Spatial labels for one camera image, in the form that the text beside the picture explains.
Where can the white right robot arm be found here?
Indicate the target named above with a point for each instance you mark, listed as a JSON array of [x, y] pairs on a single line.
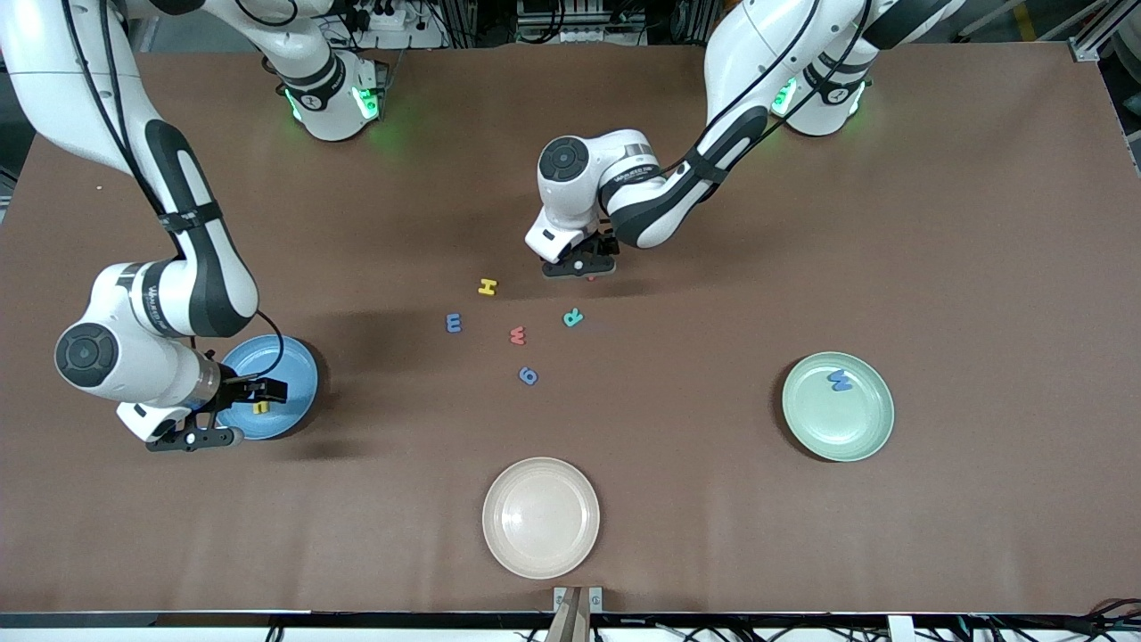
[[134, 366]]

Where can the metal mount bracket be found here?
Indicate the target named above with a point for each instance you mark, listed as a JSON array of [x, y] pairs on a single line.
[[562, 597]]

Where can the teal foam letter R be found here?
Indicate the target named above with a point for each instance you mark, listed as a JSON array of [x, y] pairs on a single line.
[[572, 316]]

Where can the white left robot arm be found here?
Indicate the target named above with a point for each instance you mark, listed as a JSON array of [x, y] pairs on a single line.
[[758, 45]]

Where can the blue foam letter g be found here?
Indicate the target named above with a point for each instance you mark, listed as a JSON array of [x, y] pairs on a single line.
[[528, 375]]

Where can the beige plate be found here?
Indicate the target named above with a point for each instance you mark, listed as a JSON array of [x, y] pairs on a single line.
[[541, 517]]

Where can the aluminium frame profile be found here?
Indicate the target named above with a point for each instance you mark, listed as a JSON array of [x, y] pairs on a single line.
[[1087, 45]]

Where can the beige mount pole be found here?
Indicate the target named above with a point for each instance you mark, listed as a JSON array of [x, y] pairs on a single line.
[[575, 624]]

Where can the red foam letter w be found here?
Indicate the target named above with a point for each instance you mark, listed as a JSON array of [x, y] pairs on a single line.
[[517, 335]]

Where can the green plate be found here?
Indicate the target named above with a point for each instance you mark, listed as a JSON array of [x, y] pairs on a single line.
[[856, 437]]

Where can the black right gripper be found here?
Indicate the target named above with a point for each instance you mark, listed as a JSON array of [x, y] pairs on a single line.
[[235, 390]]

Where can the blue foam letter W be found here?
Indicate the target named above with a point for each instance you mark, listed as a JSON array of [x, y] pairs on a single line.
[[840, 381]]

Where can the blue plate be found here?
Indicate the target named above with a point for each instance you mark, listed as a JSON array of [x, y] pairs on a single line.
[[303, 383]]

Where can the blue foam letter m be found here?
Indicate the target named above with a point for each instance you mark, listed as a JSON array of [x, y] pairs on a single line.
[[454, 323]]

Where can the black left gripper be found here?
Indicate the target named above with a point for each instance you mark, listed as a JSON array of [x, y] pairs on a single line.
[[607, 244]]

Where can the white power strip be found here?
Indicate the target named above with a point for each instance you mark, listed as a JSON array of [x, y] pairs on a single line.
[[392, 22]]

